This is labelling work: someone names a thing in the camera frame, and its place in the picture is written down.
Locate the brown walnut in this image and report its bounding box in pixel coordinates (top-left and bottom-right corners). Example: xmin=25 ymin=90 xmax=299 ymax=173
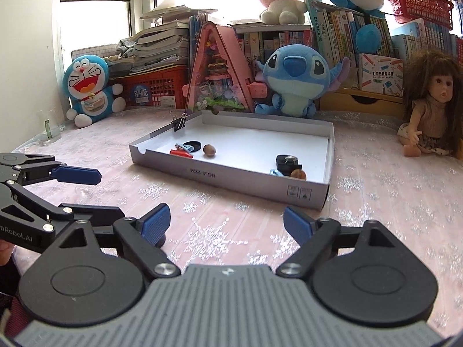
xmin=290 ymin=169 xmax=307 ymax=181
xmin=203 ymin=144 xmax=216 ymax=158

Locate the black round container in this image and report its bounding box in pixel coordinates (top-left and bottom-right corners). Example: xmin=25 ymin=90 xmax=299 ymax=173
xmin=275 ymin=154 xmax=299 ymax=165

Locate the red plastic cap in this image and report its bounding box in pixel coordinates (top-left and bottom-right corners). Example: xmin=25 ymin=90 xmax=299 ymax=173
xmin=170 ymin=149 xmax=193 ymax=158

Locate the blue pink hair clip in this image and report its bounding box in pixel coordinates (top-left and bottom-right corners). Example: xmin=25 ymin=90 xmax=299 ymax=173
xmin=175 ymin=143 xmax=195 ymax=153

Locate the black round lid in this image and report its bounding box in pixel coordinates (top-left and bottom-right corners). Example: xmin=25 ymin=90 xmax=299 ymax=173
xmin=183 ymin=140 xmax=202 ymax=153

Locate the right human hand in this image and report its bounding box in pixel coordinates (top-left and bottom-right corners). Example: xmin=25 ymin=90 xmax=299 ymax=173
xmin=0 ymin=240 xmax=14 ymax=265

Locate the light blue clip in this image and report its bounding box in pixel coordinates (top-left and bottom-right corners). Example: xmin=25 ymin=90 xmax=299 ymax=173
xmin=269 ymin=168 xmax=283 ymax=177

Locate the white cardboard box tray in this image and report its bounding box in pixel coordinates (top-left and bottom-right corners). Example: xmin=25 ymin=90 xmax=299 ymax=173
xmin=129 ymin=110 xmax=335 ymax=210

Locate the Doraemon plush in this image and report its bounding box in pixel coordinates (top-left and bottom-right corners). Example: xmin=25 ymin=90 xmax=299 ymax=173
xmin=63 ymin=55 xmax=126 ymax=128

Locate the brown walnut in tray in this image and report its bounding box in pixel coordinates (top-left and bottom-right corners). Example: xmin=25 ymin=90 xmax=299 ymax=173
xmin=203 ymin=144 xmax=216 ymax=158

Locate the black binder clip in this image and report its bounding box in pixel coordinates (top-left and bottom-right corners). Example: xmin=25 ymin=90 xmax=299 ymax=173
xmin=170 ymin=110 xmax=188 ymax=132

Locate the red plastic crate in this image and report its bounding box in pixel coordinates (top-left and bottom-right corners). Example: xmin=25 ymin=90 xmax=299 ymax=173
xmin=108 ymin=65 xmax=188 ymax=109

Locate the wooden drawer organizer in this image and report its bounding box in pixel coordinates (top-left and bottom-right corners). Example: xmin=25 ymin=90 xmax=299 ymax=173
xmin=318 ymin=88 xmax=404 ymax=119

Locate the blue Stitch plush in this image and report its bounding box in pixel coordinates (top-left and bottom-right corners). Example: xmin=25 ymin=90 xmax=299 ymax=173
xmin=254 ymin=44 xmax=350 ymax=118

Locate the pink triangular miniature house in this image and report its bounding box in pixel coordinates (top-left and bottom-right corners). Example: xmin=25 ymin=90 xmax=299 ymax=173
xmin=183 ymin=22 xmax=268 ymax=114

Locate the label printer box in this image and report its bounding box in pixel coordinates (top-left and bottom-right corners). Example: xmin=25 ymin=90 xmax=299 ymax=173
xmin=359 ymin=53 xmax=403 ymax=96

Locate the brown haired doll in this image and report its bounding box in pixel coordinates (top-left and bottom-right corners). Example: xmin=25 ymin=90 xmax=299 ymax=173
xmin=397 ymin=49 xmax=462 ymax=160

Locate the red plastic basket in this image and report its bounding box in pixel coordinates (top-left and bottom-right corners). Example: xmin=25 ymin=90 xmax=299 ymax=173
xmin=388 ymin=0 xmax=453 ymax=30

